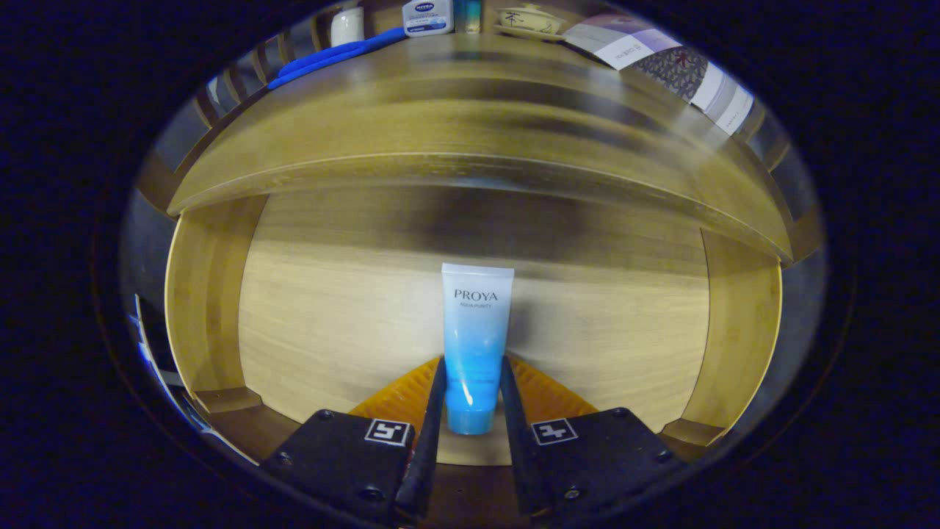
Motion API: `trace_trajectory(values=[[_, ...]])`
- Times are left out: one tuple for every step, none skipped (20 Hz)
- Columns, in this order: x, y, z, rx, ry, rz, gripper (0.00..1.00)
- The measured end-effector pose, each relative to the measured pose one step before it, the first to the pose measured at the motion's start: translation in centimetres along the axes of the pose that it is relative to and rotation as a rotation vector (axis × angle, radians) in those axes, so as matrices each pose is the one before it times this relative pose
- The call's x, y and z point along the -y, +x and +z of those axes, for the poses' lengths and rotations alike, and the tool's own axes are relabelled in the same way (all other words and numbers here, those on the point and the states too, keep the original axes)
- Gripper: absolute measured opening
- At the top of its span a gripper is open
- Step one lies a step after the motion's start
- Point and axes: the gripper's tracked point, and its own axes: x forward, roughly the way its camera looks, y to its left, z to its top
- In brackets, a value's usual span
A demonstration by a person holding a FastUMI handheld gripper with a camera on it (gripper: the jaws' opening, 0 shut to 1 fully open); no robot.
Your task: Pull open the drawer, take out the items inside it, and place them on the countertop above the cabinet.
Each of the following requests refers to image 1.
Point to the beige lidded ceramic cup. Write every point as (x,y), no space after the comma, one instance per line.
(529,20)

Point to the thin white book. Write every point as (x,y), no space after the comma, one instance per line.
(709,84)

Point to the wooden cabinet with shelf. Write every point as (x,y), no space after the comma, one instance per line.
(156,184)

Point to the blue white cosmetic tube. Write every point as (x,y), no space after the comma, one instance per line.
(476,330)

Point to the dark patterned book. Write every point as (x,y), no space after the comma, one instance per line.
(672,70)

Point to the white spray bottle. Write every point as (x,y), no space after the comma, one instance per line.
(346,26)

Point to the teal slim bottle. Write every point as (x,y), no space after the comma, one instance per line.
(468,13)

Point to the blue folded cloth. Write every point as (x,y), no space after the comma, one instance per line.
(330,57)

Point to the white blue lotion bottle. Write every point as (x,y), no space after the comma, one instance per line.
(427,16)

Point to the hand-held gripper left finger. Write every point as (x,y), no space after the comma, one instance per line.
(429,455)

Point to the leaning pink white book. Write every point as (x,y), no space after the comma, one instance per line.
(617,40)

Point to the wooden drawer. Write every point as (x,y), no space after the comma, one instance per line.
(330,316)

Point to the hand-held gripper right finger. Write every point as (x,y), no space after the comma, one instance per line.
(518,455)

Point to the wooden countertop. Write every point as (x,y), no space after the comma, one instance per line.
(440,110)

